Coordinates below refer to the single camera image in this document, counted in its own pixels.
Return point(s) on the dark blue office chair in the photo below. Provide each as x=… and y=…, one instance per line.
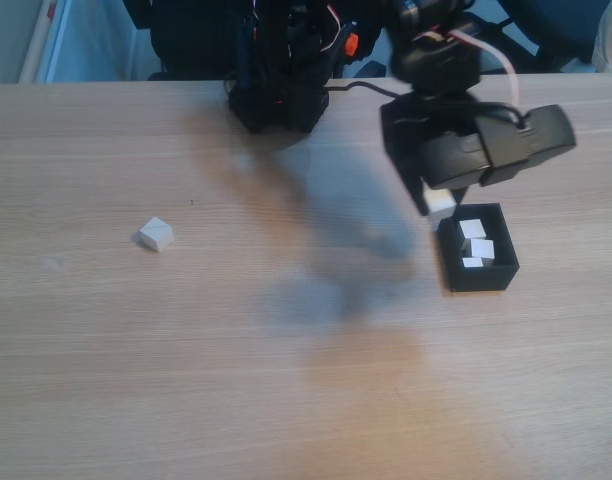
x=561, y=25

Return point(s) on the white panel red mark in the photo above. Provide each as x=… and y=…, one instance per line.
x=38, y=50

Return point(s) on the person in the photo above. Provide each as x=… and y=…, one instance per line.
x=611, y=40

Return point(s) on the white wooden block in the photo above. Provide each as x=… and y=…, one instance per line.
x=482, y=248
x=440, y=202
x=156, y=235
x=471, y=262
x=472, y=229

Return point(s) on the black oval camera box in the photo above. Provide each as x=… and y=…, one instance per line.
x=526, y=135

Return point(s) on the black open box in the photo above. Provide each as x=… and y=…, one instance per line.
x=481, y=280

